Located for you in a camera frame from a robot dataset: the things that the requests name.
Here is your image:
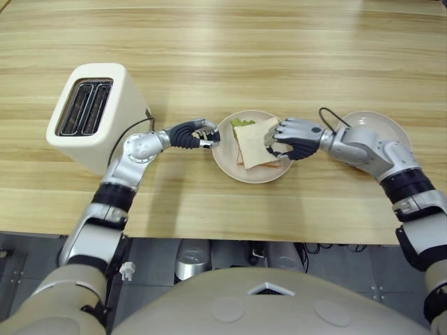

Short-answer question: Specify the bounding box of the cream toaster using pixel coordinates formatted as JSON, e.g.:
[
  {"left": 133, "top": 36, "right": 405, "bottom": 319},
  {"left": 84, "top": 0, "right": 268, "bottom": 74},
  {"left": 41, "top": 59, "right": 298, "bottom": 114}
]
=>
[{"left": 45, "top": 62, "right": 155, "bottom": 176}]

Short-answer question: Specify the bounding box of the robot body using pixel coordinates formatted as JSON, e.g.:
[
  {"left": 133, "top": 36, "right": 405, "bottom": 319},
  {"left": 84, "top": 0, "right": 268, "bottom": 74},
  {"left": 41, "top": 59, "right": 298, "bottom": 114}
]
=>
[{"left": 110, "top": 267, "right": 434, "bottom": 335}]

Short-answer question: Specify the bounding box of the bread slice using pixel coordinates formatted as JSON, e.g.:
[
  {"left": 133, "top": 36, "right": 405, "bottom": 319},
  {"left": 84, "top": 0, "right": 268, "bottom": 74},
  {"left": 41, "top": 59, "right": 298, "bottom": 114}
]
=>
[
  {"left": 233, "top": 117, "right": 295, "bottom": 171},
  {"left": 235, "top": 145, "right": 284, "bottom": 171}
]

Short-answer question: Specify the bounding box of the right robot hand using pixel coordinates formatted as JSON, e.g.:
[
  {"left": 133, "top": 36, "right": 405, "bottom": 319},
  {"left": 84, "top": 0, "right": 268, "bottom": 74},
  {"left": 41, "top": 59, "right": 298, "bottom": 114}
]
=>
[{"left": 262, "top": 117, "right": 328, "bottom": 162}]

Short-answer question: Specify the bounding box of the black cable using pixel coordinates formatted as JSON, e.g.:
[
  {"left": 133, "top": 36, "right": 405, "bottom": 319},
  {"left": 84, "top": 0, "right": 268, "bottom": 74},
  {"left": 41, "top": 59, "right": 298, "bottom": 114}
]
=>
[
  {"left": 105, "top": 117, "right": 156, "bottom": 172},
  {"left": 318, "top": 107, "right": 354, "bottom": 136}
]

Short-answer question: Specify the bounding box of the beige round plate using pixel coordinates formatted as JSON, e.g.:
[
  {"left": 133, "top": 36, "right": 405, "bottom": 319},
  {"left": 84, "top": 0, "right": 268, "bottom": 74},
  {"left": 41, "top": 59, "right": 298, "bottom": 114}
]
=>
[{"left": 210, "top": 110, "right": 295, "bottom": 185}]

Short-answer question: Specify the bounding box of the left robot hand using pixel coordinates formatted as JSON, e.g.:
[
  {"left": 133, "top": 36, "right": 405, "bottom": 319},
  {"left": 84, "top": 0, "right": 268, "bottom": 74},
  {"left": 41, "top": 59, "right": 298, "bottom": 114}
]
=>
[{"left": 163, "top": 118, "right": 222, "bottom": 150}]

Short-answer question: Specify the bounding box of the white round plate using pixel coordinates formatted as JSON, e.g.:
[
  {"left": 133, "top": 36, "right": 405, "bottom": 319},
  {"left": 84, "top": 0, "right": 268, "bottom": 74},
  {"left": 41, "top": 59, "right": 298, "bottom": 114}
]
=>
[{"left": 334, "top": 110, "right": 410, "bottom": 175}]

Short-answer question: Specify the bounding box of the green lettuce leaf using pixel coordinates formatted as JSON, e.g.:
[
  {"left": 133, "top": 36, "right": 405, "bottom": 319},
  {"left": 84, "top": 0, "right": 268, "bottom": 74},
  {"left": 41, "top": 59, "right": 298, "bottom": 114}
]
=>
[{"left": 228, "top": 117, "right": 256, "bottom": 129}]

